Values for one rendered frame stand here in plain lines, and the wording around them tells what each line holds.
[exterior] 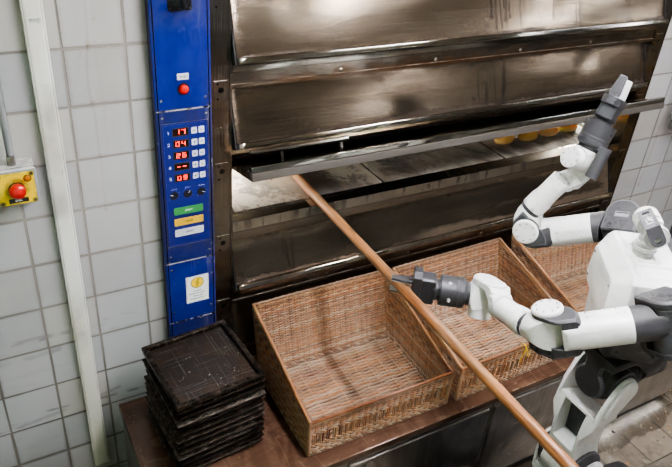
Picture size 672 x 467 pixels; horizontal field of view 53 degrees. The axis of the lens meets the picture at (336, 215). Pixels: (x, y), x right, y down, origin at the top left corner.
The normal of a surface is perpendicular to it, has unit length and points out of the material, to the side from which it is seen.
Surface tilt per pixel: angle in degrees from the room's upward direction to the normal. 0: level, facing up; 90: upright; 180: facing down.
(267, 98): 70
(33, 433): 90
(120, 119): 90
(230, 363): 0
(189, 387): 0
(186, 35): 90
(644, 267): 0
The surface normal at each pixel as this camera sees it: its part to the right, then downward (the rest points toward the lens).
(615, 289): -0.78, 0.19
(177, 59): 0.48, 0.48
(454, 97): 0.47, 0.16
